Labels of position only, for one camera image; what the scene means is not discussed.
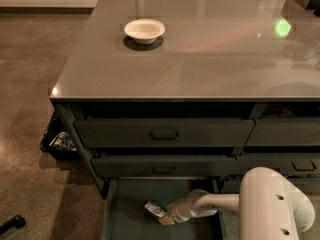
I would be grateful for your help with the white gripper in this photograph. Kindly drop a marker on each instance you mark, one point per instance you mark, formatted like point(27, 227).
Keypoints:
point(177, 211)

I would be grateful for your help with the crushed silver redbull can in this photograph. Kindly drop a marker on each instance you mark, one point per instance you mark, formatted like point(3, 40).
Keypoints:
point(154, 209)

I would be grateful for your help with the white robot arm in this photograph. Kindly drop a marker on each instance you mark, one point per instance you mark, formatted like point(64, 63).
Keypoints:
point(268, 205)

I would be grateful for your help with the open bottom left drawer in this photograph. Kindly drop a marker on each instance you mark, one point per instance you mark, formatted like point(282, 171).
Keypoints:
point(126, 219)

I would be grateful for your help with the middle left drawer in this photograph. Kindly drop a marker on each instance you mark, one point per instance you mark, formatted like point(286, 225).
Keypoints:
point(164, 165)

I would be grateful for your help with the top left drawer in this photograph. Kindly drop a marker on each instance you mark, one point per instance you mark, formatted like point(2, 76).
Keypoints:
point(168, 132)

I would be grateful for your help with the top right drawer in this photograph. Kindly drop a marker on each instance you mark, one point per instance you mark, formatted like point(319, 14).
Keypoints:
point(285, 132)

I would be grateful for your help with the middle right drawer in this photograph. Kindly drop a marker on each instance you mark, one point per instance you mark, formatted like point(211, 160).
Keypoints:
point(284, 163)

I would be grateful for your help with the dark cabinet with drawers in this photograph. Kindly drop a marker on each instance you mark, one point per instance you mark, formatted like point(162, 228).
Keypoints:
point(221, 59)

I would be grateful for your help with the black bin with trash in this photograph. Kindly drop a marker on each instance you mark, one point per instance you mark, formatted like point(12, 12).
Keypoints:
point(57, 142)

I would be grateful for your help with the black object on floor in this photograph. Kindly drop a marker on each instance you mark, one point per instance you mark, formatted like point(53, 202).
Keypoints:
point(17, 221)

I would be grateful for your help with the white bowl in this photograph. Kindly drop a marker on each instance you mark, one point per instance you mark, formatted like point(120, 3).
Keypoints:
point(144, 31)

